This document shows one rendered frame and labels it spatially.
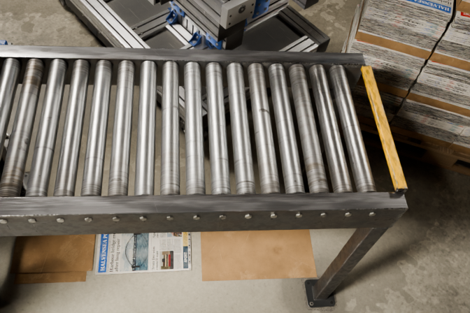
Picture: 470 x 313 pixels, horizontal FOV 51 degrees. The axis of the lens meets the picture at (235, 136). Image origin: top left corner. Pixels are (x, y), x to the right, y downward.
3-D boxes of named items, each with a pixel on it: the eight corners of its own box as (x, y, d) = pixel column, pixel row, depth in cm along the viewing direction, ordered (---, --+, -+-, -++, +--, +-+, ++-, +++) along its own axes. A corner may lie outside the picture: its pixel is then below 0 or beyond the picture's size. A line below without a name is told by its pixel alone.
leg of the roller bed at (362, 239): (325, 285, 195) (386, 209, 139) (327, 300, 192) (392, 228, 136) (311, 286, 194) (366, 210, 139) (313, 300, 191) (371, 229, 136)
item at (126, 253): (189, 205, 209) (189, 205, 208) (191, 272, 193) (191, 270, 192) (101, 207, 204) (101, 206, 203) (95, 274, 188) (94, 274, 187)
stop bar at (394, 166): (370, 69, 154) (372, 64, 152) (406, 192, 129) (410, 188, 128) (359, 68, 153) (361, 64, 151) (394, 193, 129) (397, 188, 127)
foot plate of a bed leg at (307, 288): (332, 274, 198) (333, 274, 197) (339, 311, 190) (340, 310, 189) (300, 275, 196) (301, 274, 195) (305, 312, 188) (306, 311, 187)
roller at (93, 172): (114, 68, 149) (112, 56, 145) (101, 208, 123) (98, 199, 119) (97, 68, 149) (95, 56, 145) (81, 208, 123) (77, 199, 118)
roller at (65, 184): (92, 68, 149) (89, 56, 144) (75, 208, 122) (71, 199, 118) (75, 67, 148) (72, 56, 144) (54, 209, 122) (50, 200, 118)
